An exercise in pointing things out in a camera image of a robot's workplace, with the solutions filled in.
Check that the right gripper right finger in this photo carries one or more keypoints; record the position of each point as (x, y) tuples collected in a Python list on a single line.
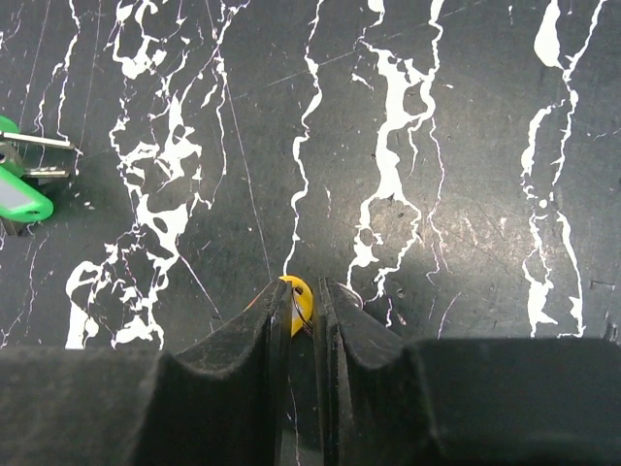
[(387, 401)]

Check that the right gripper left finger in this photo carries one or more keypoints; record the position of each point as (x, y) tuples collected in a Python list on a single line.
[(219, 402)]

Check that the yellow tag with key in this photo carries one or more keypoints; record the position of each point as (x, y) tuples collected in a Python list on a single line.
[(303, 305)]

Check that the green key tag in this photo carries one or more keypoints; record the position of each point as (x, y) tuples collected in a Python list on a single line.
[(21, 202), (7, 126)]

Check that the silver key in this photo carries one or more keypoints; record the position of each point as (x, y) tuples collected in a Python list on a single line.
[(35, 140), (12, 161)]

